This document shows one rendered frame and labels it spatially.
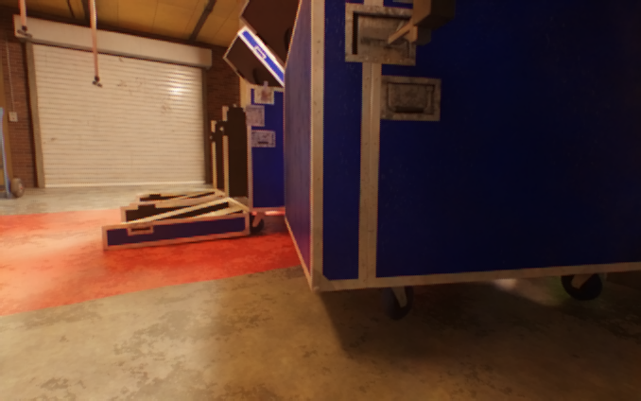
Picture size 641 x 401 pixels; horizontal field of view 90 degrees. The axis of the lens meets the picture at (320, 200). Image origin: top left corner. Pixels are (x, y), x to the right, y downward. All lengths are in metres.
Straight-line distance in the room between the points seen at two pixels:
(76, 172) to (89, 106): 1.33
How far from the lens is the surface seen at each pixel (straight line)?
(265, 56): 3.42
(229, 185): 2.94
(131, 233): 2.06
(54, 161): 7.99
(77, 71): 8.13
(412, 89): 0.87
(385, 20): 0.88
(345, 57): 0.81
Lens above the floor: 0.47
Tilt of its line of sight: 6 degrees down
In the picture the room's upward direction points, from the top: straight up
